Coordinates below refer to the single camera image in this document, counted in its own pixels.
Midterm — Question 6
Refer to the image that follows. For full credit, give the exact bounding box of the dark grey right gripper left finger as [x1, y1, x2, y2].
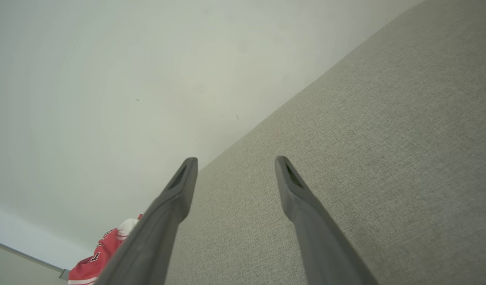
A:
[95, 157, 198, 285]

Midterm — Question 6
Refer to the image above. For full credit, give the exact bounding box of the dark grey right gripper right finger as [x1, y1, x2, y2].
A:
[275, 156, 380, 285]

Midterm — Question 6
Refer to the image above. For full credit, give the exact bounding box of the red white basketball jersey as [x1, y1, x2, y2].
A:
[68, 214, 143, 285]

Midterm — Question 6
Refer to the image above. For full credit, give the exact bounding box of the grey fabric sofa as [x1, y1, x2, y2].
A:
[165, 0, 486, 285]

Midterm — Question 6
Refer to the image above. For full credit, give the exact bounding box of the white skirting board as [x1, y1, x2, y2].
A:
[0, 204, 93, 274]

